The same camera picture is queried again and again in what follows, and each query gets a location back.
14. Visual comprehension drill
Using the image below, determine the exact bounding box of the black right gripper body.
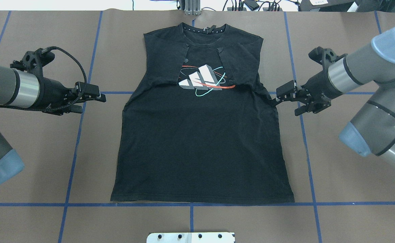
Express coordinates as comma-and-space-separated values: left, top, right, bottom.
300, 47, 347, 113

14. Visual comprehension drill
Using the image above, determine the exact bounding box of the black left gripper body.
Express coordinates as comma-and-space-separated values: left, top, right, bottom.
10, 49, 76, 115

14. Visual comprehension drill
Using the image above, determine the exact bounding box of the black printed t-shirt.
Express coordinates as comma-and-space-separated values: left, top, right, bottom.
110, 23, 295, 205

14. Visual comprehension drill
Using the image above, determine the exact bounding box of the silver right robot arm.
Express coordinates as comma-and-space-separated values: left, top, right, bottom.
274, 27, 395, 169

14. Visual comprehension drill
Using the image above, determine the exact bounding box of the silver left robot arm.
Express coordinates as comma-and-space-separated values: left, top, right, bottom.
0, 46, 106, 185

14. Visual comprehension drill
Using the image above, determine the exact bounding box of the black label printer box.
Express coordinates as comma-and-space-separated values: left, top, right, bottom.
298, 0, 355, 12

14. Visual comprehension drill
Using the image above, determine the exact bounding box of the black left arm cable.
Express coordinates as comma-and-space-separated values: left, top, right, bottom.
41, 46, 88, 98

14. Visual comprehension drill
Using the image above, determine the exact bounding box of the aluminium frame post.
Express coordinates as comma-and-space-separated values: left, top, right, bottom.
180, 0, 202, 16

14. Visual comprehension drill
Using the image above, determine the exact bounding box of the white central pedestal column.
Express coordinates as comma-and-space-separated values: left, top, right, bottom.
146, 232, 236, 243

